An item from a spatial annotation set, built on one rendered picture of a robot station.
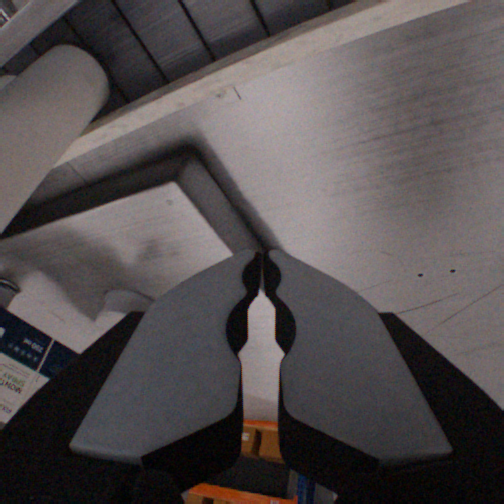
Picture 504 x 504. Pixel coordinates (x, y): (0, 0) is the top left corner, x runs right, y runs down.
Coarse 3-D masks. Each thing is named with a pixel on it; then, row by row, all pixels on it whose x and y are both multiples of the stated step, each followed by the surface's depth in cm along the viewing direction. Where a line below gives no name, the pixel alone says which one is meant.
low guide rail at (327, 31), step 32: (384, 0) 16; (416, 0) 15; (448, 0) 15; (288, 32) 19; (320, 32) 17; (352, 32) 17; (224, 64) 20; (256, 64) 19; (288, 64) 19; (160, 96) 22; (192, 96) 21; (96, 128) 25; (128, 128) 24; (64, 160) 28
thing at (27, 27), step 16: (32, 0) 14; (48, 0) 14; (64, 0) 14; (80, 0) 14; (16, 16) 14; (32, 16) 14; (48, 16) 14; (0, 32) 15; (16, 32) 15; (32, 32) 15; (0, 48) 16; (16, 48) 16; (0, 64) 16
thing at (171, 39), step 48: (96, 0) 21; (144, 0) 21; (192, 0) 20; (240, 0) 20; (288, 0) 19; (336, 0) 19; (48, 48) 24; (96, 48) 24; (144, 48) 23; (192, 48) 23; (240, 48) 22
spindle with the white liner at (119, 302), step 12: (108, 300) 50; (120, 300) 48; (132, 300) 48; (144, 300) 49; (108, 312) 47; (120, 312) 47; (96, 324) 47; (108, 324) 46; (96, 336) 45; (84, 348) 45
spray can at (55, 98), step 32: (32, 64) 22; (64, 64) 22; (96, 64) 24; (0, 96) 19; (32, 96) 20; (64, 96) 21; (96, 96) 24; (0, 128) 18; (32, 128) 19; (64, 128) 21; (0, 160) 18; (32, 160) 19; (0, 192) 17; (32, 192) 21; (0, 224) 18
